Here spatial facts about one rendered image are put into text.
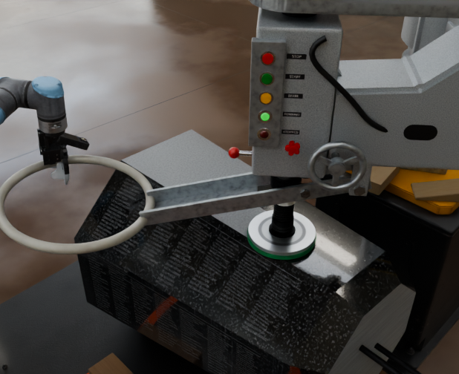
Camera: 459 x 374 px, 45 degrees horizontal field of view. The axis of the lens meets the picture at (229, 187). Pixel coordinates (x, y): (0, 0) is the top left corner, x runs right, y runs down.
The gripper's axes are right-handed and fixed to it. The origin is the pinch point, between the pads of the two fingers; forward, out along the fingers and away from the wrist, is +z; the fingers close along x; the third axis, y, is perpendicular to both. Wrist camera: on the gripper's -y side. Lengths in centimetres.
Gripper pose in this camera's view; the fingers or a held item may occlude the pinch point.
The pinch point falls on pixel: (66, 176)
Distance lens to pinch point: 204.8
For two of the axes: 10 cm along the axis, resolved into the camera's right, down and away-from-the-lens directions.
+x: 4.3, 5.5, -7.2
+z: -0.7, 8.1, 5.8
